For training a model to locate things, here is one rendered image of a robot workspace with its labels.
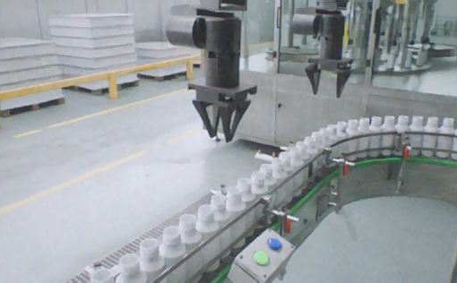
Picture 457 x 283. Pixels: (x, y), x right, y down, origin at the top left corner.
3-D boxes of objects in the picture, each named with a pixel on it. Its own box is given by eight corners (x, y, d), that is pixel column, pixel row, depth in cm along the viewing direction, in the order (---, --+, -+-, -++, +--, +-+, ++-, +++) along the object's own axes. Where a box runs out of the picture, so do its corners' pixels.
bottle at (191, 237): (198, 287, 91) (195, 227, 85) (174, 283, 92) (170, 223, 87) (205, 271, 97) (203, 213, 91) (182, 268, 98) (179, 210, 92)
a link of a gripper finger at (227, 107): (228, 150, 64) (229, 95, 61) (194, 141, 68) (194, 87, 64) (250, 139, 69) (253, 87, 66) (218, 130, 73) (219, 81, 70)
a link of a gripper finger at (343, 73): (324, 92, 106) (328, 57, 103) (350, 97, 102) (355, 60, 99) (314, 98, 101) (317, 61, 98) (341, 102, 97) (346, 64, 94)
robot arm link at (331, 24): (341, 12, 92) (349, 11, 96) (314, 11, 95) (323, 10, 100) (339, 41, 94) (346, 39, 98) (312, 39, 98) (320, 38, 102)
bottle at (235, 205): (219, 244, 108) (218, 190, 102) (233, 235, 112) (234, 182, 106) (235, 252, 104) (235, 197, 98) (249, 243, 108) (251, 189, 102)
